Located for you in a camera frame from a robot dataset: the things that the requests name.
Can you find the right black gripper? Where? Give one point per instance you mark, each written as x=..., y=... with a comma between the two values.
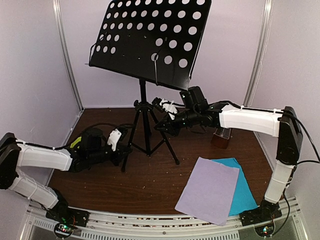
x=168, y=122

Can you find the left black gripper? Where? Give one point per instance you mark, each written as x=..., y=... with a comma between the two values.
x=119, y=155

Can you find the lilac sheet music paper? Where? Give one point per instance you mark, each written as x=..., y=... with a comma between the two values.
x=209, y=191

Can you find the black perforated music stand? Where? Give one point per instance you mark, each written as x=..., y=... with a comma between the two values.
x=155, y=41

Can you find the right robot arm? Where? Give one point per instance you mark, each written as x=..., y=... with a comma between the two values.
x=282, y=124

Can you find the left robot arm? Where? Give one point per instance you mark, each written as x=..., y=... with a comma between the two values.
x=90, y=148

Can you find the green bowl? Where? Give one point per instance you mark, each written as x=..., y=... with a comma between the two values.
x=76, y=144

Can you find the wooden metronome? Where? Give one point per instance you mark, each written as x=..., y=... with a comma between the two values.
x=221, y=137

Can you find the cyan paper sheet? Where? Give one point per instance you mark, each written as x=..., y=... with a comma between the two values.
x=243, y=199

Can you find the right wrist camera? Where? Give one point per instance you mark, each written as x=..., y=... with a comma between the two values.
x=164, y=105

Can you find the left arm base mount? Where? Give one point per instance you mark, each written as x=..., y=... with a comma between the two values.
x=68, y=220

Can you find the aluminium front rail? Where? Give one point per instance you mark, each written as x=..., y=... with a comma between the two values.
x=103, y=225

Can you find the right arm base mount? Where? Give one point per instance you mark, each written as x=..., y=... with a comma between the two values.
x=263, y=220

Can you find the left aluminium frame post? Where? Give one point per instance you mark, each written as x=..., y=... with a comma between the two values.
x=66, y=57

